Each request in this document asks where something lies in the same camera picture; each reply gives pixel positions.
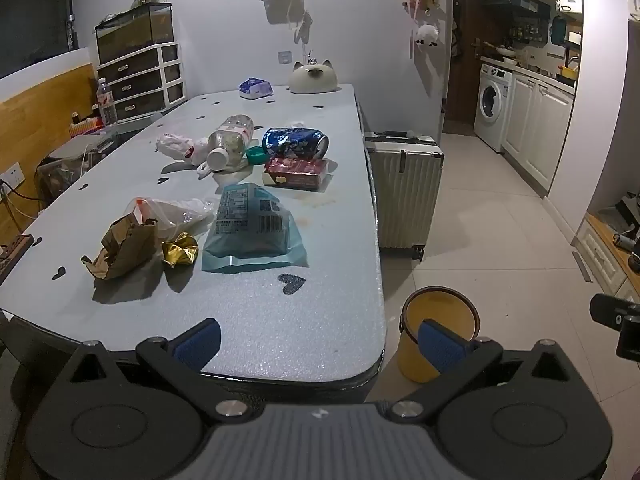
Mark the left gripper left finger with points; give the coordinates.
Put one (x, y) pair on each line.
(179, 361)

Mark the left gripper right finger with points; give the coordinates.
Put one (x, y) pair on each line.
(461, 364)

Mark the gold foil wrapper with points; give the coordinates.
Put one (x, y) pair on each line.
(181, 251)

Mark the torn brown cardboard piece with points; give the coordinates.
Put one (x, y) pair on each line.
(126, 245)

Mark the clear plastic bag orange trim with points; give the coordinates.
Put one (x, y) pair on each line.
(172, 217)

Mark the teal snack bag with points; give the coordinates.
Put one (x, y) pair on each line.
(252, 231)

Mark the white plastic bag red print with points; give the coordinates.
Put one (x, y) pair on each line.
(191, 152)

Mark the red cigarette pack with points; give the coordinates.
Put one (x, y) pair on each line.
(301, 174)

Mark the crushed blue soda can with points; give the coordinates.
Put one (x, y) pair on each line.
(298, 142)

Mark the yellow trash bin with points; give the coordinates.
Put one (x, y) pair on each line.
(442, 304)

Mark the low white wood-top cabinet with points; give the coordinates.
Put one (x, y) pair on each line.
(607, 263)

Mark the cream ribbed suitcase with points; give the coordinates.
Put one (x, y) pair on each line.
(406, 170)

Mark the wooden power strip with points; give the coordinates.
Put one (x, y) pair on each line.
(12, 254)

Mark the teal bottle cap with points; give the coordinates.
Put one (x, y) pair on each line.
(255, 155)

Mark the white kitchen cabinets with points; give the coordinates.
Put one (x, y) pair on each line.
(537, 128)

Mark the clear plastic bottle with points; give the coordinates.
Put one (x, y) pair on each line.
(228, 143)

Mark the white washing machine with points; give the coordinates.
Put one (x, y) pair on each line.
(493, 106)

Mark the water bottle red label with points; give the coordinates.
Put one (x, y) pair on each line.
(106, 102)

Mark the white drawer cabinet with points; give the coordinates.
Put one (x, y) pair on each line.
(147, 81)

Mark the blue white tissue pack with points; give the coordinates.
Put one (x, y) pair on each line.
(255, 88)

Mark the cat shaped white ornament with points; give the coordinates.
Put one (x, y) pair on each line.
(312, 78)

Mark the brown entrance door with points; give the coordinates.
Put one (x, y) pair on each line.
(464, 69)

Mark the glass fish tank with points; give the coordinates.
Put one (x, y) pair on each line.
(140, 27)

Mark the white wall socket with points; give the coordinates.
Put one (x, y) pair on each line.
(12, 178)

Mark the white plush wall toy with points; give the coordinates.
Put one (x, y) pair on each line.
(427, 35)

